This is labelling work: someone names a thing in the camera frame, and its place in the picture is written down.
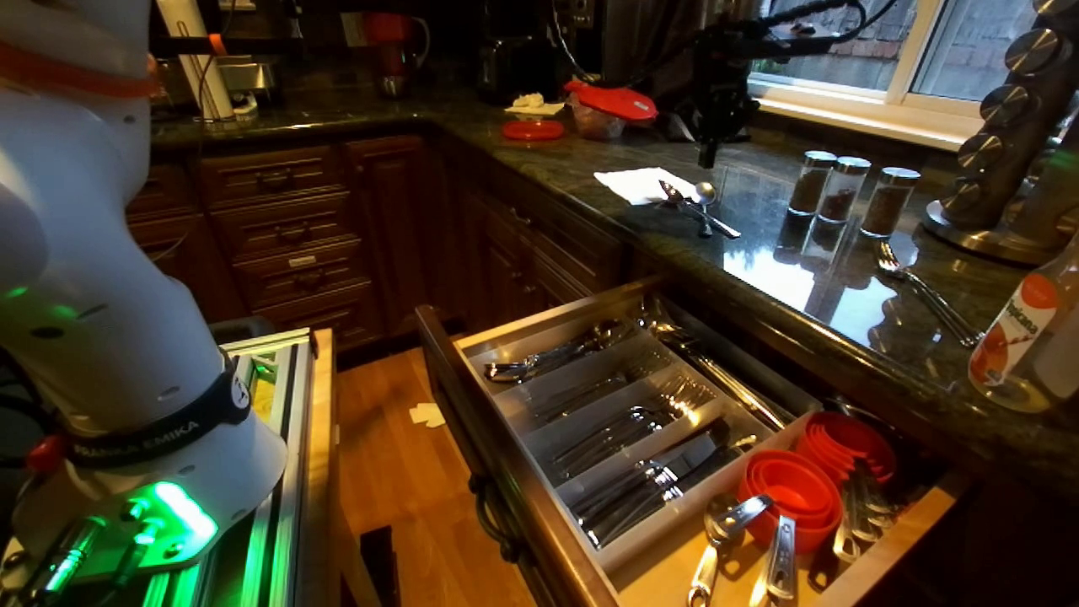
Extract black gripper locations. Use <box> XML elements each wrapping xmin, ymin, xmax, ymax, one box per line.
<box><xmin>683</xmin><ymin>49</ymin><xmax>767</xmax><ymax>176</ymax></box>

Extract grey plastic cutlery tray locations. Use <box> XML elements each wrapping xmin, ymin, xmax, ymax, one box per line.
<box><xmin>452</xmin><ymin>284</ymin><xmax>824</xmax><ymax>571</ymax></box>

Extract stack of table knives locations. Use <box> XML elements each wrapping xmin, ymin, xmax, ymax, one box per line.
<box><xmin>570</xmin><ymin>421</ymin><xmax>762</xmax><ymax>550</ymax></box>

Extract white kitchen appliance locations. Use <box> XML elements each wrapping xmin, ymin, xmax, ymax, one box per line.
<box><xmin>147</xmin><ymin>0</ymin><xmax>281</xmax><ymax>127</ymax></box>

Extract silver handled kitchen tool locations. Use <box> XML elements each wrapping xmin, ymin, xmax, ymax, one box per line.
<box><xmin>747</xmin><ymin>508</ymin><xmax>803</xmax><ymax>607</ymax></box>

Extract stack of silver spoons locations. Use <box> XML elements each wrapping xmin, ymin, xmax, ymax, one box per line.
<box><xmin>482</xmin><ymin>316</ymin><xmax>634</xmax><ymax>393</ymax></box>

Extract silver metal kitchen tool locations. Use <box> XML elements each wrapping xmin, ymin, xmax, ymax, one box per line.
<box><xmin>829</xmin><ymin>475</ymin><xmax>902</xmax><ymax>566</ymax></box>

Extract wooden framed window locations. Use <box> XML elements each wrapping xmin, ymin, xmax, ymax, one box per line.
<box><xmin>743</xmin><ymin>0</ymin><xmax>1042</xmax><ymax>154</ymax></box>

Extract white paper napkin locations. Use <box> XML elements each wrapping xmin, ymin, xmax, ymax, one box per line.
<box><xmin>590</xmin><ymin>166</ymin><xmax>708</xmax><ymax>214</ymax></box>

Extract wooden kitchen drawer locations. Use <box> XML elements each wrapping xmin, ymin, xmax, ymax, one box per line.
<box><xmin>412</xmin><ymin>275</ymin><xmax>973</xmax><ymax>607</ymax></box>

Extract bottle with orange label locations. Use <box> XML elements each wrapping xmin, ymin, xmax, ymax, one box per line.
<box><xmin>964</xmin><ymin>230</ymin><xmax>1079</xmax><ymax>416</ymax></box>

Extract white paper scrap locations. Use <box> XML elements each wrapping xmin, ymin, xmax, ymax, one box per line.
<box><xmin>403</xmin><ymin>397</ymin><xmax>452</xmax><ymax>433</ymax></box>

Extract red plastic lid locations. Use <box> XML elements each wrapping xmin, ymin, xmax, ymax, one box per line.
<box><xmin>494</xmin><ymin>114</ymin><xmax>570</xmax><ymax>148</ymax></box>

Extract red measuring cup stack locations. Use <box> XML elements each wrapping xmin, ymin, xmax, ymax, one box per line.
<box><xmin>789</xmin><ymin>408</ymin><xmax>902</xmax><ymax>487</ymax></box>
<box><xmin>734</xmin><ymin>448</ymin><xmax>846</xmax><ymax>559</ymax></box>

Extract silver utensil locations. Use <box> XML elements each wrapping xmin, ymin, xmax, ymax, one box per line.
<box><xmin>873</xmin><ymin>253</ymin><xmax>981</xmax><ymax>349</ymax></box>

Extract metal spice rack carousel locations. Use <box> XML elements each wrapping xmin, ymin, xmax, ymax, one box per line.
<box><xmin>919</xmin><ymin>0</ymin><xmax>1079</xmax><ymax>271</ymax></box>

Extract silver serving utensils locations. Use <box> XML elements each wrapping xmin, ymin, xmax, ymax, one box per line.
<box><xmin>644</xmin><ymin>299</ymin><xmax>789</xmax><ymax>436</ymax></box>

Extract glass bowl with red lid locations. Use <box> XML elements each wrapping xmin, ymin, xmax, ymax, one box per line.
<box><xmin>564</xmin><ymin>76</ymin><xmax>661</xmax><ymax>145</ymax></box>

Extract silver can opener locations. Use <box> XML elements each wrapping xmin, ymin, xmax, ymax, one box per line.
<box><xmin>683</xmin><ymin>492</ymin><xmax>772</xmax><ymax>607</ymax></box>

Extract stack of silver forks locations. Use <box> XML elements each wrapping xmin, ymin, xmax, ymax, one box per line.
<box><xmin>542</xmin><ymin>384</ymin><xmax>720</xmax><ymax>483</ymax></box>
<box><xmin>518</xmin><ymin>358</ymin><xmax>678</xmax><ymax>436</ymax></box>

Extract red kettle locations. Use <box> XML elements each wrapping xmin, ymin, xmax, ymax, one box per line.
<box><xmin>361</xmin><ymin>12</ymin><xmax>437</xmax><ymax>103</ymax></box>

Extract glass spice jar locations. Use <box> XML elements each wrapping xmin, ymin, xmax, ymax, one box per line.
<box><xmin>856</xmin><ymin>161</ymin><xmax>925</xmax><ymax>244</ymax></box>
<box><xmin>787</xmin><ymin>148</ymin><xmax>840</xmax><ymax>218</ymax></box>
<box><xmin>815</xmin><ymin>151</ymin><xmax>876</xmax><ymax>227</ymax></box>

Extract dark wood base cabinets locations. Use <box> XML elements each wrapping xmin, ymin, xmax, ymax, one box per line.
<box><xmin>122</xmin><ymin>132</ymin><xmax>634</xmax><ymax>356</ymax></box>

